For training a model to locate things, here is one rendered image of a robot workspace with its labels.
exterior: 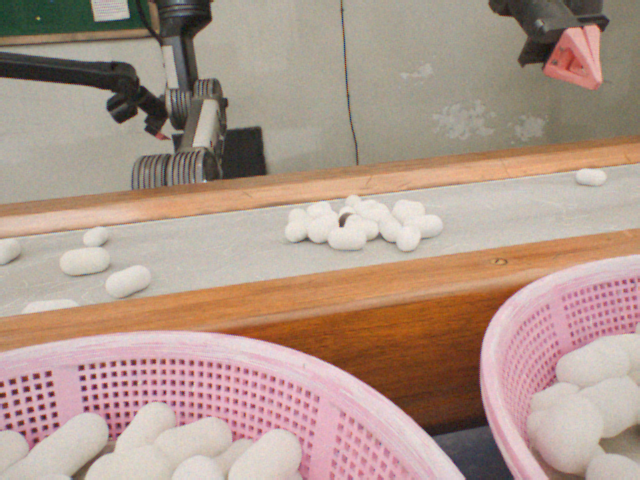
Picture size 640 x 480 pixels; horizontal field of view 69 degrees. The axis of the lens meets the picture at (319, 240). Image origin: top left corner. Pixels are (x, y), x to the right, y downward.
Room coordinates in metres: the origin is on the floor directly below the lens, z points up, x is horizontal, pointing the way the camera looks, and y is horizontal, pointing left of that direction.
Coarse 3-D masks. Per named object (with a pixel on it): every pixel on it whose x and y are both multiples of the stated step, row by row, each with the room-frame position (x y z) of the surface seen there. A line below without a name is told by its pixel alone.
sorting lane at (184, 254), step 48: (432, 192) 0.58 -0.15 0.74; (480, 192) 0.55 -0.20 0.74; (528, 192) 0.53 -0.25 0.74; (576, 192) 0.51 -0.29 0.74; (624, 192) 0.49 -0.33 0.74; (48, 240) 0.50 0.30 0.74; (144, 240) 0.47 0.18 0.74; (192, 240) 0.45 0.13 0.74; (240, 240) 0.44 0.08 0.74; (288, 240) 0.42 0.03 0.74; (384, 240) 0.40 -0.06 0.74; (432, 240) 0.38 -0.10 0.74; (480, 240) 0.37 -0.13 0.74; (528, 240) 0.36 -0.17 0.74; (0, 288) 0.36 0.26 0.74; (48, 288) 0.35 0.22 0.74; (96, 288) 0.34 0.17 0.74; (192, 288) 0.32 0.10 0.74
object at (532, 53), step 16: (544, 0) 0.70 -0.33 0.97; (560, 0) 0.70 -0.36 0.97; (528, 16) 0.71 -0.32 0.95; (544, 16) 0.68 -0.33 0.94; (560, 16) 0.67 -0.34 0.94; (576, 16) 0.66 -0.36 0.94; (592, 16) 0.66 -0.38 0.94; (528, 32) 0.71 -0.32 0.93; (528, 48) 0.67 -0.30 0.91; (544, 48) 0.68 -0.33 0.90
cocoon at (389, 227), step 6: (390, 216) 0.40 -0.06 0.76; (384, 222) 0.40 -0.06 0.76; (390, 222) 0.39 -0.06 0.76; (396, 222) 0.39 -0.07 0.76; (384, 228) 0.39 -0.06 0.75; (390, 228) 0.38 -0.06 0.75; (396, 228) 0.38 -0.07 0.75; (384, 234) 0.38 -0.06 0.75; (390, 234) 0.38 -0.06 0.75; (396, 234) 0.38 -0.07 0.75; (390, 240) 0.38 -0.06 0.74
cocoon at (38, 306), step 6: (48, 300) 0.27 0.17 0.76; (54, 300) 0.27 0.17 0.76; (60, 300) 0.27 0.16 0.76; (66, 300) 0.27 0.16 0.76; (72, 300) 0.27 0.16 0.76; (30, 306) 0.26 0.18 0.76; (36, 306) 0.26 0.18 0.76; (42, 306) 0.26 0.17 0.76; (48, 306) 0.26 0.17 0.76; (54, 306) 0.26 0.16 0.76; (60, 306) 0.26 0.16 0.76; (66, 306) 0.26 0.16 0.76; (72, 306) 0.27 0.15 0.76; (24, 312) 0.26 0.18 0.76; (30, 312) 0.26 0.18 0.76
